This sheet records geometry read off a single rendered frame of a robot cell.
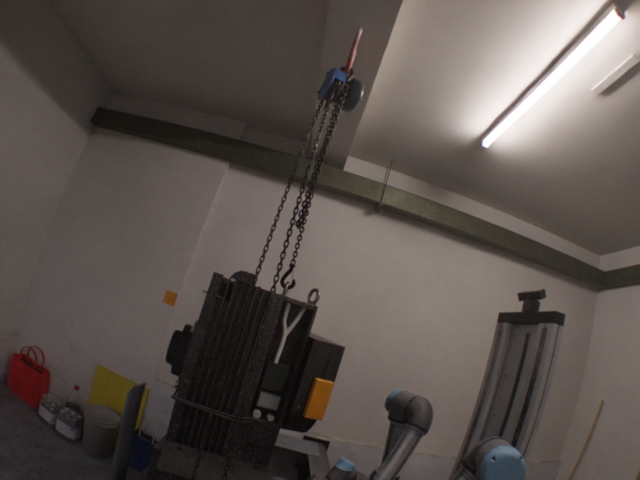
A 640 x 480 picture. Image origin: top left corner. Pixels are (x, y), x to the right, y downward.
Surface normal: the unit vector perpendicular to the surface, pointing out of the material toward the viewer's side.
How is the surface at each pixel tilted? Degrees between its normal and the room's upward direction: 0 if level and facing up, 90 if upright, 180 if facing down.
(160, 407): 90
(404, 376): 90
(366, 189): 90
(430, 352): 90
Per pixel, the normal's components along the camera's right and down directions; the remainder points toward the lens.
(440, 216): 0.07, -0.21
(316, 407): 0.29, -0.14
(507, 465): -0.24, -0.43
